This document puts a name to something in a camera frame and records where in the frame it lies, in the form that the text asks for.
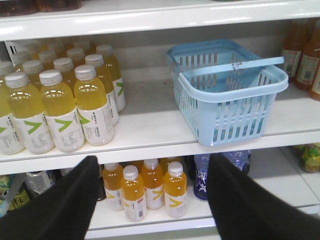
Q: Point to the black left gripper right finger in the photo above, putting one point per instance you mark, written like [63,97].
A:
[244,210]

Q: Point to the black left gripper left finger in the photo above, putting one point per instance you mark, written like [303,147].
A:
[63,212]

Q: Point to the light blue plastic basket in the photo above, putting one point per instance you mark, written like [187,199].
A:
[224,91]

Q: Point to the blue sports drink bottle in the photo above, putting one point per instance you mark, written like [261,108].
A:
[201,174]
[241,159]

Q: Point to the orange vitamin drink bottle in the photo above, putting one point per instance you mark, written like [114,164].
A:
[112,175]
[133,194]
[175,190]
[152,175]

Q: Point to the yellow lemon tea bottle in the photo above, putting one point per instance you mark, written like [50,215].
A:
[310,158]

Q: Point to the pale yellow drink bottle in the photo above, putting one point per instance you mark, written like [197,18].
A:
[61,111]
[92,105]
[29,113]
[112,63]

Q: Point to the white metal shelving unit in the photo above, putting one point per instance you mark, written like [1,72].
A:
[151,125]

